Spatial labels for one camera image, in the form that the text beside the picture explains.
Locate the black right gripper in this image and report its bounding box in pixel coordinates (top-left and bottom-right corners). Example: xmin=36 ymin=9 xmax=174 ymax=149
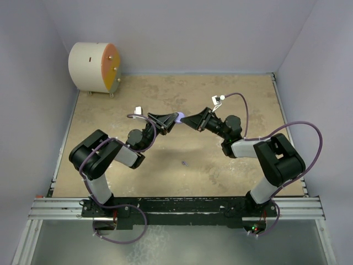
xmin=181 ymin=107 xmax=229 ymax=140

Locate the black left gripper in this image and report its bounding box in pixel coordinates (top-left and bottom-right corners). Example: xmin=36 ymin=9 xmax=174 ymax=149
xmin=140 ymin=113 xmax=178 ymax=152

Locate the purple charging case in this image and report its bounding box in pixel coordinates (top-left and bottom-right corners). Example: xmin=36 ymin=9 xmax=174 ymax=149
xmin=175 ymin=112 xmax=185 ymax=124

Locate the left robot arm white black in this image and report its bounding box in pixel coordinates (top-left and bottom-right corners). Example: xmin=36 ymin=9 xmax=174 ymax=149
xmin=69 ymin=111 xmax=184 ymax=216

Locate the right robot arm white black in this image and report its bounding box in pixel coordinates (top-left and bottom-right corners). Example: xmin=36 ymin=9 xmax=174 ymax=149
xmin=180 ymin=107 xmax=306 ymax=216

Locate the white cylinder orange face fixture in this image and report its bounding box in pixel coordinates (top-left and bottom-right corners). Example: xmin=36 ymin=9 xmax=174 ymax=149
xmin=68 ymin=42 xmax=121 ymax=98

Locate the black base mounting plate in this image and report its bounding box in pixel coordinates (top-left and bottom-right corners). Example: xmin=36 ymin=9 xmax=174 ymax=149
xmin=79 ymin=196 xmax=277 ymax=231

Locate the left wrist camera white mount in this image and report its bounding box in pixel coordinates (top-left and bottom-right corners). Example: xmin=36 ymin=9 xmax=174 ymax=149
xmin=132 ymin=106 xmax=145 ymax=121

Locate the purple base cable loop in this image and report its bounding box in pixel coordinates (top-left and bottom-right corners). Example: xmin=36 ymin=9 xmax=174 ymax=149
xmin=92 ymin=203 xmax=149 ymax=244

